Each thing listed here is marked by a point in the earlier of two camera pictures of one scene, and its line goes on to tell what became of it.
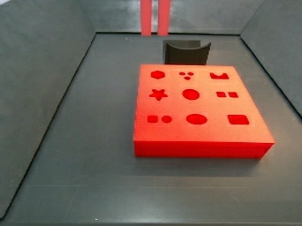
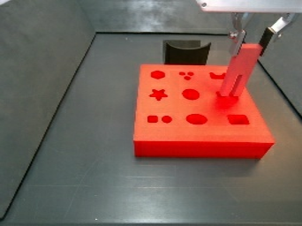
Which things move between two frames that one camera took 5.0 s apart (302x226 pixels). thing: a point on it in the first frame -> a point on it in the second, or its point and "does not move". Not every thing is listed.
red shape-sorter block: [196, 114] does not move
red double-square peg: [164, 19] -> [241, 70]
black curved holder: [186, 52] does not move
